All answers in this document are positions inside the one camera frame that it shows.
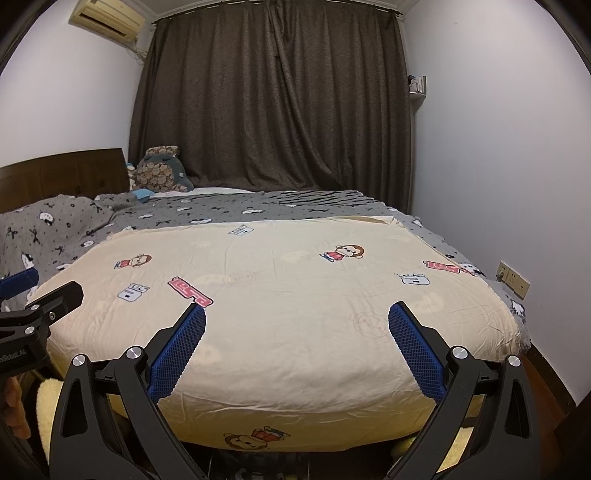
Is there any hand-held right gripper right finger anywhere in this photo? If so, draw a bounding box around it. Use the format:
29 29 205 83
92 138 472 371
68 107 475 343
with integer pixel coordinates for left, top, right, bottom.
387 301 543 480

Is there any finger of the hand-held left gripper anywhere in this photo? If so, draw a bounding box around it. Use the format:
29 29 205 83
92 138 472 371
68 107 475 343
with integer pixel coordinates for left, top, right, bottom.
0 269 40 301
25 281 85 331

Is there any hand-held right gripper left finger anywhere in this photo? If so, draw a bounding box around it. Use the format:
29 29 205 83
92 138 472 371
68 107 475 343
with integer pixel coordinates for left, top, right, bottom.
48 302 207 480

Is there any person's left hand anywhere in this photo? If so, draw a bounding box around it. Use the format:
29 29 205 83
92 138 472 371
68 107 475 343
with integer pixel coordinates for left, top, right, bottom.
0 376 31 440

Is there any grey printed pillow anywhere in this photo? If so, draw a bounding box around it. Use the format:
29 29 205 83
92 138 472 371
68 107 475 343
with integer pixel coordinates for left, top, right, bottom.
0 196 117 296

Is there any yellow fleece garment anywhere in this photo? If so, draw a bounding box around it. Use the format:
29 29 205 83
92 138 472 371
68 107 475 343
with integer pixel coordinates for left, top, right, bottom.
36 377 66 459

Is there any cream cartoon printed blanket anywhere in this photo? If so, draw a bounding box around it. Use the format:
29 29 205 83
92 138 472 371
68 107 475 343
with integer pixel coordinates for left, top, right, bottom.
28 217 523 454

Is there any brown wooden headboard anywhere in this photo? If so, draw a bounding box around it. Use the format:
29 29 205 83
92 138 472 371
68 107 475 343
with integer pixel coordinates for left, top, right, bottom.
0 148 131 214

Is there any grey patterned plush toy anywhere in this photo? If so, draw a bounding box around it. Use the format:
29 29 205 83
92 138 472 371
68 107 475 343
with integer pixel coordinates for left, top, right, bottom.
133 146 195 194

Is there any grey printed bedsheet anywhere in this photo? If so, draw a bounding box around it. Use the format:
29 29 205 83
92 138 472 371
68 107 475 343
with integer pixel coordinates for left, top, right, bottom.
90 188 532 352

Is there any dark brown curtain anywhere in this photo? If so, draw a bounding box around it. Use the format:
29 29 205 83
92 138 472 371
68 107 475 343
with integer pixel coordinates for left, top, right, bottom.
128 0 428 214

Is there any beige wall socket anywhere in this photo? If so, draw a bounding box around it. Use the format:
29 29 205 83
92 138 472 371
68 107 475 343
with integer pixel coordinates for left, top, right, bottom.
496 260 531 299

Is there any beige wall air conditioner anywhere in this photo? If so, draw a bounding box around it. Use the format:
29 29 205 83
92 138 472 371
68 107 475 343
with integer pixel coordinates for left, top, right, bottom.
82 0 145 47

